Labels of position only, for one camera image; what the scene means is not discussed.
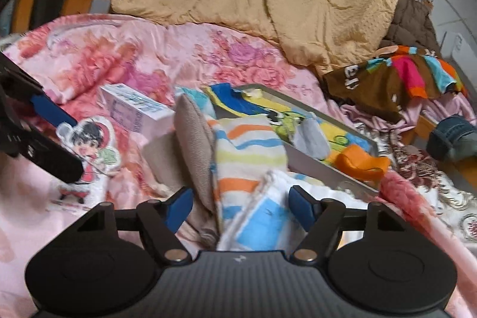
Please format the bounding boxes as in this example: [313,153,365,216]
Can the beige ribbed sock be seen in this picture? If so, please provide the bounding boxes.
[142,94,220,240]

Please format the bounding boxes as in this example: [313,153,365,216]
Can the white cardboard box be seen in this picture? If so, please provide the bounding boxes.
[100,83,176,138]

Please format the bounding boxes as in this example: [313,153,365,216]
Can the white blue patch cloth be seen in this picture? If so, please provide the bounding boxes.
[216,169,358,252]

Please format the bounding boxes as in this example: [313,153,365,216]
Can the pink floral bed quilt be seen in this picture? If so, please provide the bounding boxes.
[0,14,477,318]

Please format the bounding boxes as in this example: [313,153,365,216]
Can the lilac cloth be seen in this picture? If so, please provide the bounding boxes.
[328,91,474,128]

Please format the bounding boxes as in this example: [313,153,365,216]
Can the grey rectangular tray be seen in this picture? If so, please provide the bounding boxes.
[203,83,381,197]

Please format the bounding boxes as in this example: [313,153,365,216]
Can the light blue white packet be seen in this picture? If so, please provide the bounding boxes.
[175,87,215,117]

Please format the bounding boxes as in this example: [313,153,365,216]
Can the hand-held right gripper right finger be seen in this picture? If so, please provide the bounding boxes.
[288,186,392,263]

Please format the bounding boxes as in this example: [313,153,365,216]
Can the yellow blue cartoon towel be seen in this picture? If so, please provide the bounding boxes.
[203,83,368,170]

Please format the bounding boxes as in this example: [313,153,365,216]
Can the brown white patterned blanket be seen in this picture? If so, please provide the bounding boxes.
[354,120,477,240]

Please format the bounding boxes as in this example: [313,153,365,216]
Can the brown quilted jacket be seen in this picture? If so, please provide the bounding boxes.
[380,0,442,58]

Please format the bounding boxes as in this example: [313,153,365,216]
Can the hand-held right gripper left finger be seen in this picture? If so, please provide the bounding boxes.
[76,187,194,263]

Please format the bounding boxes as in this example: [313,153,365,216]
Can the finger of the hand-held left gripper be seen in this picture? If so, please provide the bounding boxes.
[18,131,83,184]
[0,52,78,128]

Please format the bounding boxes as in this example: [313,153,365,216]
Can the wooden bed frame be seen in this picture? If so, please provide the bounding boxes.
[400,115,477,177]

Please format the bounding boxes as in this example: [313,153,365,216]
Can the blue jeans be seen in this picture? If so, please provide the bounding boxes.
[425,115,477,164]

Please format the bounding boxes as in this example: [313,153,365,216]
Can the brown multicoloured striped garment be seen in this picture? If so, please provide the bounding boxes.
[322,46,468,123]

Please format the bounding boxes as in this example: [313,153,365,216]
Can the white air conditioner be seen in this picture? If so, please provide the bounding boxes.
[441,31,477,61]

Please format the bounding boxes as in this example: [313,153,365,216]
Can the cartoon boy sticker card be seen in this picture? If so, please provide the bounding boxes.
[48,117,123,207]

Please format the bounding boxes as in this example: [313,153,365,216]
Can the orange cloth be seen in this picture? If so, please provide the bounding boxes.
[333,147,391,181]

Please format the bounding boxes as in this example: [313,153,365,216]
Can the grey sock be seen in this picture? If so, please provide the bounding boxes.
[292,119,330,160]

